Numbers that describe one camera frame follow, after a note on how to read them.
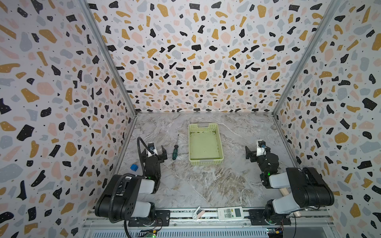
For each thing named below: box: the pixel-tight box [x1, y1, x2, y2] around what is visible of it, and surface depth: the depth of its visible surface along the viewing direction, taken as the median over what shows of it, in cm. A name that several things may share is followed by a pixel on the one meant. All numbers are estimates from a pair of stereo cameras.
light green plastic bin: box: [188, 122, 224, 166], surface depth 105 cm
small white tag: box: [191, 206, 205, 221], surface depth 75 cm
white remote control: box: [217, 206, 245, 221], surface depth 76 cm
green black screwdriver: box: [172, 133, 180, 161], surface depth 99 cm
